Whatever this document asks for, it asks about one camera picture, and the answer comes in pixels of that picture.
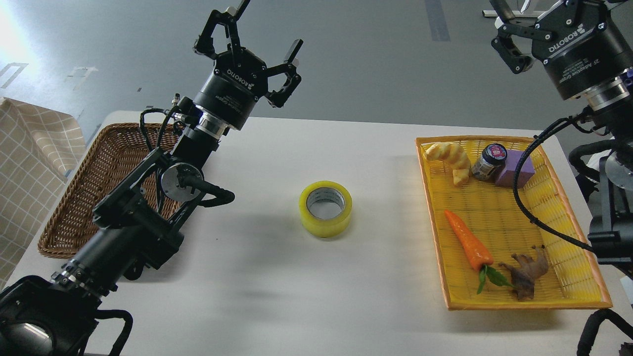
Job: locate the brown wicker basket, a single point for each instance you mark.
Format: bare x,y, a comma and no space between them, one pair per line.
117,149

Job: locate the purple foam block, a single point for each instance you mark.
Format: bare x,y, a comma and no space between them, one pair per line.
506,175

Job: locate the yellow plastic tray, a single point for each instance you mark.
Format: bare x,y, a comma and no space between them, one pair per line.
573,281

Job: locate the orange toy carrot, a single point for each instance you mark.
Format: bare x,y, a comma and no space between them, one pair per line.
476,252

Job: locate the toy croissant bread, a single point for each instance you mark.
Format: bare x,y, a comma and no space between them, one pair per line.
453,155

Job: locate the white metal stand base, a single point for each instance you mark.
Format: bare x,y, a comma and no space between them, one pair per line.
524,9

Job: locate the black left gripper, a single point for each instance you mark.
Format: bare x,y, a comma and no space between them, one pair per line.
232,91

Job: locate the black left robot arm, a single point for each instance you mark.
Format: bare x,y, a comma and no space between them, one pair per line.
139,221

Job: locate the yellow tape roll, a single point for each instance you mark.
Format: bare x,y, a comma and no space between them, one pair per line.
325,208

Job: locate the small dark glass jar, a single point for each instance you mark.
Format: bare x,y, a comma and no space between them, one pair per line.
491,159

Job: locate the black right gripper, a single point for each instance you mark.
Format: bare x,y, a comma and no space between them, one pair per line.
578,44

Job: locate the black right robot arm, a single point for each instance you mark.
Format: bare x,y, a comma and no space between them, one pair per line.
607,162

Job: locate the beige checkered cloth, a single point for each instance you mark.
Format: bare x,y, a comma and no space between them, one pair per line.
38,147

